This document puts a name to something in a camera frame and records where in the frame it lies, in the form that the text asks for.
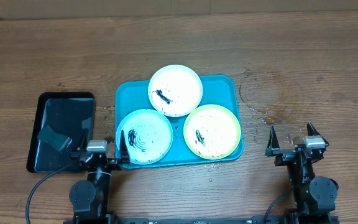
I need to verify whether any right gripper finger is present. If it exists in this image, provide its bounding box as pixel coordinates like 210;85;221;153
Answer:
265;125;280;156
306;122;320;136

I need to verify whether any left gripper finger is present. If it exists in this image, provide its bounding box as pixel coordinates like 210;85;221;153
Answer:
80;117;92;149
119;129;131;164

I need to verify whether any light blue rimmed plate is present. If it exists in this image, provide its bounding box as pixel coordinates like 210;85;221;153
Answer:
116;109;173;166

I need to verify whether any dark green sponge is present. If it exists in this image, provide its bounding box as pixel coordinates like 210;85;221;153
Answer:
37;125;72;151

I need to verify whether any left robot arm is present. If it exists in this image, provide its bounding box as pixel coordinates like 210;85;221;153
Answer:
69;117;130;223

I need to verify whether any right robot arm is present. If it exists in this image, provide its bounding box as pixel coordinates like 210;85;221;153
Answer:
263;123;339;223

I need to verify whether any black water tray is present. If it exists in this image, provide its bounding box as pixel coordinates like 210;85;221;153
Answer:
26;92;96;173

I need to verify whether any teal plastic serving tray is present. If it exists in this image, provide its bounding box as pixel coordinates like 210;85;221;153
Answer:
115;75;240;169

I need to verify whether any green rimmed plate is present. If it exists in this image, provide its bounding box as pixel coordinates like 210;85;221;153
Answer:
183;104;241;160

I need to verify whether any white plate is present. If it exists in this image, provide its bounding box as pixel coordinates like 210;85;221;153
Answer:
147;65;203;117

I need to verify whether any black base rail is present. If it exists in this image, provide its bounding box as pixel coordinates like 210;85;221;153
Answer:
63;214;340;224

